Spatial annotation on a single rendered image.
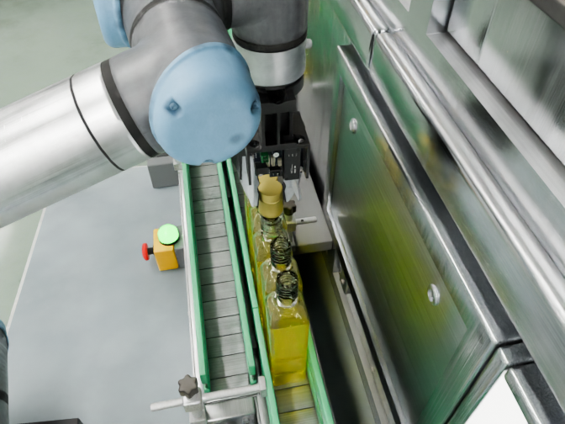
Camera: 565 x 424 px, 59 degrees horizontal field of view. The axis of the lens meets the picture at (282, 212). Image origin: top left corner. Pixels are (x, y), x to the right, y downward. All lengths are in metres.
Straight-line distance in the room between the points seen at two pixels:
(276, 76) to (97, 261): 0.82
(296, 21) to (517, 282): 0.29
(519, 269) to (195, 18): 0.29
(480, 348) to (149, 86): 0.33
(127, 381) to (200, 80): 0.81
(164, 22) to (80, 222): 1.00
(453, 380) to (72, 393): 0.75
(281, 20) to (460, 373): 0.36
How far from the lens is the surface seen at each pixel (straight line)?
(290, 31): 0.49
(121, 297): 1.15
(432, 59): 0.52
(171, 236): 1.10
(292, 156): 0.56
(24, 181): 0.37
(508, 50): 0.45
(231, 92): 0.32
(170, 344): 1.06
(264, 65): 0.50
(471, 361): 0.47
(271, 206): 0.68
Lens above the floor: 1.67
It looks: 47 degrees down
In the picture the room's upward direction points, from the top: straight up
